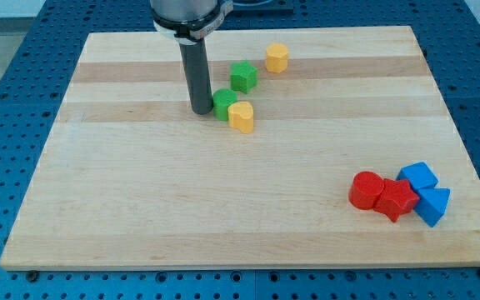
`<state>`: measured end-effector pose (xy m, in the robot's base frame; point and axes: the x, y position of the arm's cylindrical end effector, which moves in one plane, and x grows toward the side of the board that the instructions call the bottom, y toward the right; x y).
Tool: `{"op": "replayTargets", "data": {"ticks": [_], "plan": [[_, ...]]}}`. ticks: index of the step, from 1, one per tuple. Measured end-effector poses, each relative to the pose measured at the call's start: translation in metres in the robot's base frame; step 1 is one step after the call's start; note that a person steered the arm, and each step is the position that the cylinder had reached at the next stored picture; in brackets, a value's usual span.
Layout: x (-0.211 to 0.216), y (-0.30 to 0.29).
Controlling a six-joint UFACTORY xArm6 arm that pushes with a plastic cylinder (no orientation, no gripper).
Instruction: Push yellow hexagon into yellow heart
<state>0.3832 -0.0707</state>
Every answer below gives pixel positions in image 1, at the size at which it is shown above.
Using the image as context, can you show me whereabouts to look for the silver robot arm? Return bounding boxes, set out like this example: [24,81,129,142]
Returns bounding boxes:
[149,0,233,45]

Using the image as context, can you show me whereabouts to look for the yellow heart block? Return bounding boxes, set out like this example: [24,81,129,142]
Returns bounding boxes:
[227,101,254,134]

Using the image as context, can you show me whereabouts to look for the yellow hexagon block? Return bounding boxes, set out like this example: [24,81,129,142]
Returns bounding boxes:
[265,43,289,73]

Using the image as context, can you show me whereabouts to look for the green cylinder block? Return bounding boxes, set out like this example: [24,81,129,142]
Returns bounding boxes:
[212,88,238,122]

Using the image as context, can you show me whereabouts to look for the green star block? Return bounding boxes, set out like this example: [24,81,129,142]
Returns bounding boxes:
[230,61,258,94]

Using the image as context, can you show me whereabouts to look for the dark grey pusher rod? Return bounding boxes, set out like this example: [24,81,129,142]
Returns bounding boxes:
[180,39,213,115]

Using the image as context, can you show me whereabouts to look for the light wooden board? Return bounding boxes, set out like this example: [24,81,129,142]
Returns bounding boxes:
[0,26,480,271]

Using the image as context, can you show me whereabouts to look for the red cylinder block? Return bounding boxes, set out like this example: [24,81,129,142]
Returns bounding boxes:
[348,171,385,210]

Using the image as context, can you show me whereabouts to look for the red star block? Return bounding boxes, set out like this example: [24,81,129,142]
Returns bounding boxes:
[373,178,420,223]

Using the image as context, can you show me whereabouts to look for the blue cube block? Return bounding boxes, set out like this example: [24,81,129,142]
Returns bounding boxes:
[396,162,438,190]

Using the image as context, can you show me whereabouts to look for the blue triangle block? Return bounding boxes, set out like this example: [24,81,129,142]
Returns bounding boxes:
[413,187,451,228]

